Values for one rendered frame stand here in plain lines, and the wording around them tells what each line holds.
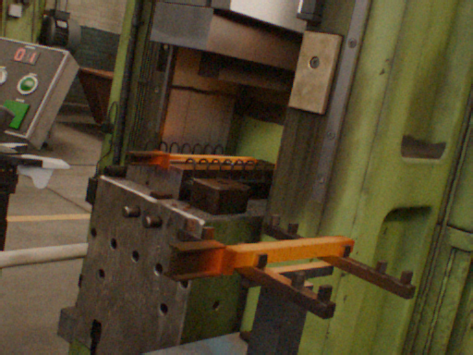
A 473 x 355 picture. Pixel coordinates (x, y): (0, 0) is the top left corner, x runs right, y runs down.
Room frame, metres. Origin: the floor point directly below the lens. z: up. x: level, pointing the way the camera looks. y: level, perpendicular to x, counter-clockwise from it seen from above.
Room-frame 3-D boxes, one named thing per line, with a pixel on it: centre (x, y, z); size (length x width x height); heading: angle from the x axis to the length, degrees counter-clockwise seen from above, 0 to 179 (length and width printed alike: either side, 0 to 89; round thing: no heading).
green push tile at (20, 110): (1.59, 0.62, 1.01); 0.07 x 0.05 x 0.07; 75
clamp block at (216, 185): (1.37, 0.03, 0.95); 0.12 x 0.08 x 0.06; 140
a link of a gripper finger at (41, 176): (1.12, 0.37, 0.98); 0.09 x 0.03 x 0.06; 104
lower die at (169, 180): (1.60, 0.07, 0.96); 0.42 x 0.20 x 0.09; 140
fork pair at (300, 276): (0.84, -0.20, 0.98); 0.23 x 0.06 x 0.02; 135
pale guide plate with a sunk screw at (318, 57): (1.34, -0.12, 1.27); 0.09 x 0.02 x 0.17; 50
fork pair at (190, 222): (1.01, -0.03, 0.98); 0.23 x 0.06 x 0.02; 135
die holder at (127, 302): (1.58, 0.02, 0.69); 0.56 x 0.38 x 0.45; 140
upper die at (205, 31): (1.60, 0.07, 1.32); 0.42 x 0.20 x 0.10; 140
